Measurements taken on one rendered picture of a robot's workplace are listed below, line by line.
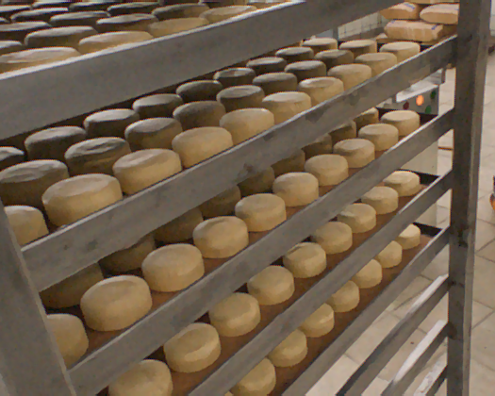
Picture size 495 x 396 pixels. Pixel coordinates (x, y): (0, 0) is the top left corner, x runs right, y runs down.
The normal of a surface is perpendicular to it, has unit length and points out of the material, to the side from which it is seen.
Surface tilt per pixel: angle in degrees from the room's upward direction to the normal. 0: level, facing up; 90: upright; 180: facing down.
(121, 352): 90
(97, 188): 0
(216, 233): 0
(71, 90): 90
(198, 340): 0
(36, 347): 90
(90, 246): 90
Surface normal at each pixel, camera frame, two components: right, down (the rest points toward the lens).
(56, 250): 0.80, 0.21
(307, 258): -0.08, -0.88
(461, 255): -0.59, 0.43
